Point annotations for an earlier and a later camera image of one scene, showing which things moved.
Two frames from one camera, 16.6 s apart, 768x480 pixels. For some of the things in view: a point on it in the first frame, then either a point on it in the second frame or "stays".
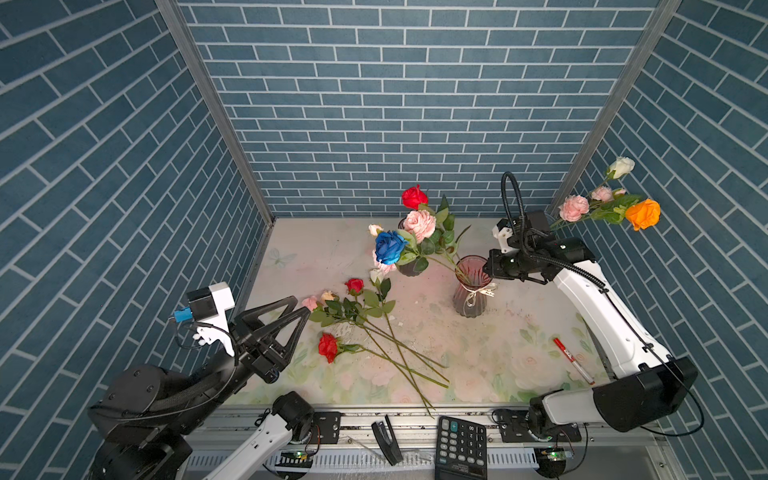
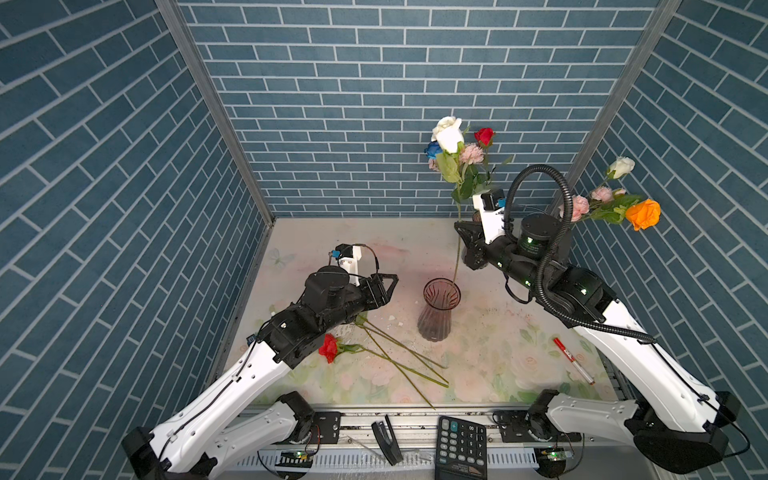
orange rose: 643,214 stays
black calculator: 460,450 stays
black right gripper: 493,266 -> 477,245
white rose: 621,167 stays
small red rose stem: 413,197 -> 484,136
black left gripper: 253,348 -> 381,297
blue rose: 388,247 -> 433,149
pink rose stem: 605,203 stays
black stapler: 389,444 stays
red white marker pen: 574,361 stays
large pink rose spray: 429,235 -> 467,168
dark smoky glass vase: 408,269 -> 440,296
